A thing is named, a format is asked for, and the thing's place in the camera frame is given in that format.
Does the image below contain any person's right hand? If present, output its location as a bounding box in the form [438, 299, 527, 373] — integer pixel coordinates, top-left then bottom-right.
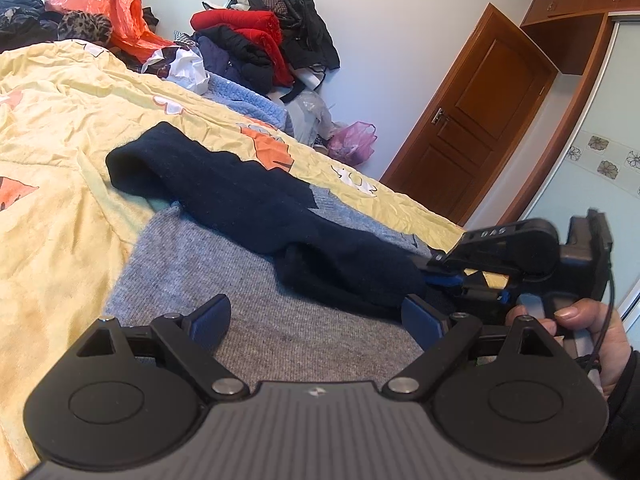
[505, 297, 635, 401]

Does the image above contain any red garment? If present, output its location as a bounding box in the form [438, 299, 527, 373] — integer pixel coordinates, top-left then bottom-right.
[190, 9, 296, 88]

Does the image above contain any navy jacket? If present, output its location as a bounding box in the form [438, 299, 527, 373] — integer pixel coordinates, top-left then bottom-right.
[192, 26, 276, 95]

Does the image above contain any black garment pile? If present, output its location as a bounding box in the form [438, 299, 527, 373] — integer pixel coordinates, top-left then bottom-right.
[245, 0, 341, 72]

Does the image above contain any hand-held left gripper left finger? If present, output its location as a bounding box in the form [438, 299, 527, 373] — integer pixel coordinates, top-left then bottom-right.
[75, 294, 250, 402]

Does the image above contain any flower print wardrobe door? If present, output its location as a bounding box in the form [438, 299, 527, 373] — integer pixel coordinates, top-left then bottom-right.
[525, 20, 640, 321]

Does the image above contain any pale grey plastic bag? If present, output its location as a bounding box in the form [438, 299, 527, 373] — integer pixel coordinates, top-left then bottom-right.
[287, 87, 341, 147]

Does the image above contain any grey and navy sweater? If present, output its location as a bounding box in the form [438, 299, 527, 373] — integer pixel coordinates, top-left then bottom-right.
[102, 121, 468, 391]

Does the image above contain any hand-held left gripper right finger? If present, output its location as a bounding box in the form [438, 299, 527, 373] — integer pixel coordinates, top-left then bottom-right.
[382, 294, 566, 403]

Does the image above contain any dark clothes heap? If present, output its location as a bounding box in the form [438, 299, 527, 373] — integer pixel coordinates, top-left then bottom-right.
[0, 0, 63, 53]

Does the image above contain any person's right forearm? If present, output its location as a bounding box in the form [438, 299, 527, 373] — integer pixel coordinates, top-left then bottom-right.
[592, 345, 640, 480]

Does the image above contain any leopard print fur garment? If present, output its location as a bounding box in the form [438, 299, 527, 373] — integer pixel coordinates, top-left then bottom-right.
[57, 10, 113, 43]

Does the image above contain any yellow floral bedsheet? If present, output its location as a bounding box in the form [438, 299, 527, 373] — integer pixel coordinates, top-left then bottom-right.
[0, 39, 468, 461]

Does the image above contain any blue fleece blanket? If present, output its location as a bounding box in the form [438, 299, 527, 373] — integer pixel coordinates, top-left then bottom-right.
[202, 72, 296, 136]

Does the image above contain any white crumpled plastic bag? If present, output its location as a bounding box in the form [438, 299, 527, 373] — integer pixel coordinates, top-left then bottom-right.
[141, 45, 211, 95]

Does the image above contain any brown wooden door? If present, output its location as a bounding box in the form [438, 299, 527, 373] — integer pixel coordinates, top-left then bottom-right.
[380, 2, 558, 221]

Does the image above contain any pink plastic bag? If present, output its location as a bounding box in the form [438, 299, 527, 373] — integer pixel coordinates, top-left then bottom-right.
[327, 121, 378, 166]

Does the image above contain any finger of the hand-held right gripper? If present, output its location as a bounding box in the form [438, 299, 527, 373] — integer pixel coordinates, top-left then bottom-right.
[417, 270, 511, 311]
[430, 227, 506, 276]

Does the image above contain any orange plastic bag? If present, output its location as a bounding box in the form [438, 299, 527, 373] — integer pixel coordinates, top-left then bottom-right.
[44, 0, 176, 61]

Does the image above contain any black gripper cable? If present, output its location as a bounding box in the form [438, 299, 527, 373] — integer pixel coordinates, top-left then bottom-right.
[582, 260, 619, 376]

